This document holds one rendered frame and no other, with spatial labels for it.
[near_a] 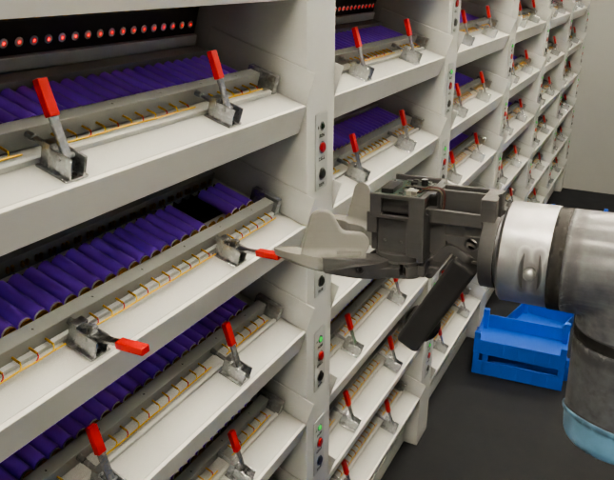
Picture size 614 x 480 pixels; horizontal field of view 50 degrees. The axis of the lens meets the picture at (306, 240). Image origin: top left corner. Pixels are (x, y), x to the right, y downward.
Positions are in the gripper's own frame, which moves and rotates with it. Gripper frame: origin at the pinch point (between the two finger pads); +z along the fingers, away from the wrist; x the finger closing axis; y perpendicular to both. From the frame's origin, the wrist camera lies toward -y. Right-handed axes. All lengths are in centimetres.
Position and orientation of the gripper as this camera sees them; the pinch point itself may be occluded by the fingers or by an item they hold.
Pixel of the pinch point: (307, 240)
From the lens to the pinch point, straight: 69.8
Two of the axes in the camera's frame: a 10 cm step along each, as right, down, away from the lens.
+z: -8.8, -1.4, 4.5
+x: -4.7, 3.3, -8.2
